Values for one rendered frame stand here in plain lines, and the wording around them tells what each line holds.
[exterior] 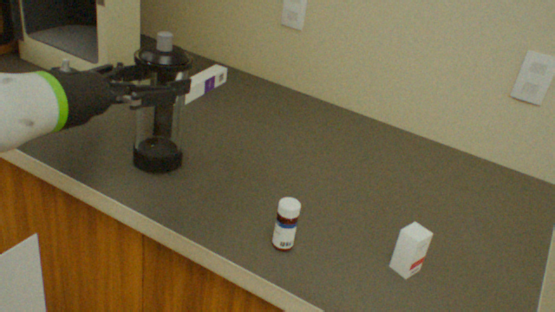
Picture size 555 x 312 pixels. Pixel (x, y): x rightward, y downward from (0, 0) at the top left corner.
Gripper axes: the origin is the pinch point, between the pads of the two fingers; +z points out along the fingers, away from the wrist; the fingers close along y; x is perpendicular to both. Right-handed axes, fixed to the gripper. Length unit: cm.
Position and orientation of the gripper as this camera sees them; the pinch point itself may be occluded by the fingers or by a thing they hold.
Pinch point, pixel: (160, 79)
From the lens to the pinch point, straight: 105.3
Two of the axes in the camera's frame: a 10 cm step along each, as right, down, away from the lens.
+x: -2.1, 9.0, 3.8
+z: 4.6, -2.5, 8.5
